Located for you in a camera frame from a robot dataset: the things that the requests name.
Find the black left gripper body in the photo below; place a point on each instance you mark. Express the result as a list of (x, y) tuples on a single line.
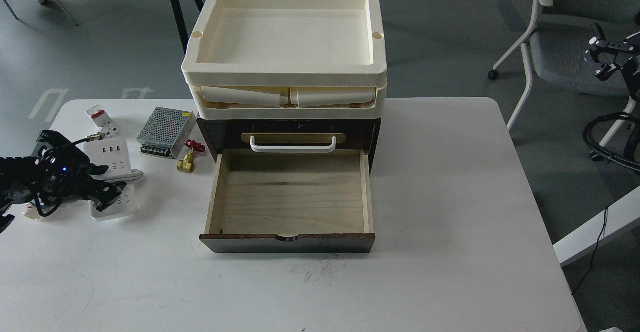
[(63, 171)]

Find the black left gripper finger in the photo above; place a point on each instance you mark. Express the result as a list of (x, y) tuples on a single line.
[(102, 193), (96, 170)]

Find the white power strip with cable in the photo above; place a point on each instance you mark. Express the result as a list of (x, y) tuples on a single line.
[(113, 152)]

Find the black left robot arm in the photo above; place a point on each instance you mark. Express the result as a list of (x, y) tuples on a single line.
[(18, 176)]

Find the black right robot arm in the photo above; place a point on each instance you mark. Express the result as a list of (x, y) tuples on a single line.
[(604, 58)]

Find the white red circuit breaker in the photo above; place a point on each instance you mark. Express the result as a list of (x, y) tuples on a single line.
[(103, 121)]

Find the white metal pipe fitting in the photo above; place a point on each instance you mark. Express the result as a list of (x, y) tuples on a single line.
[(31, 212)]

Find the metal mesh power supply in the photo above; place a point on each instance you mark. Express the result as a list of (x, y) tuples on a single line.
[(165, 132)]

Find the open wooden bottom drawer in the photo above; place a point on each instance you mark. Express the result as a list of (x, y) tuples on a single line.
[(291, 203)]

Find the cream plastic tray stack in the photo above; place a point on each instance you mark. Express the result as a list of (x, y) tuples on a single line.
[(288, 59)]

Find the grey white office chair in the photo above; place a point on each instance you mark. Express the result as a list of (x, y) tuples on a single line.
[(577, 58)]

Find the white table edge right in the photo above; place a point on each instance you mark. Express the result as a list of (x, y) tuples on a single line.
[(622, 216)]

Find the brass valve red handle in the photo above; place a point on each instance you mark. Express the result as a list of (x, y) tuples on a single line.
[(188, 163)]

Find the white upper drawer handle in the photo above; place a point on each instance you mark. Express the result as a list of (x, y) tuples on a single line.
[(293, 149)]

